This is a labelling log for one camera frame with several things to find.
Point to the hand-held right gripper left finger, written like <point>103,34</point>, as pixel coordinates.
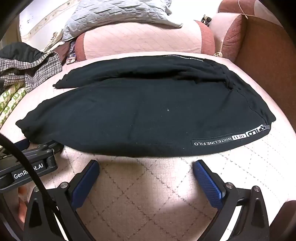
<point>86,180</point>

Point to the person's left hand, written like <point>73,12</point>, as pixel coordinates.
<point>22,201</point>

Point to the black garment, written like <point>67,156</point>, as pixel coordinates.
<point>20,52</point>

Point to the pink sofa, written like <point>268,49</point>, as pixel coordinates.
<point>143,199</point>

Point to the green patterned cloth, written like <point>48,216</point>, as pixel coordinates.
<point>10,102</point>

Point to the colourful small packet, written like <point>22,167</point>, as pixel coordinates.
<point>70,56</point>

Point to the white floral-bordered cloth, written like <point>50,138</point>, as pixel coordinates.
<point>39,23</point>

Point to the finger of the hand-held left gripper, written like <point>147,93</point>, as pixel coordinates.
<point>44,148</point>

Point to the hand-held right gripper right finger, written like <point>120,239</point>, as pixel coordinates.
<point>208,183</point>

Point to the small dark toy charm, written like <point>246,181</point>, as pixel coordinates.
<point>205,19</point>

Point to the pink sofa back cushion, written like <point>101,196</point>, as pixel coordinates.
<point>227,34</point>
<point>143,40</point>

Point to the black pants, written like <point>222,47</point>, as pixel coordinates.
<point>143,118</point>

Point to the grey quilted pillow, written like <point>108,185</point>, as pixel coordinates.
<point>111,14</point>

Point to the houndstooth garment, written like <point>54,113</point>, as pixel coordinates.
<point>30,69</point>

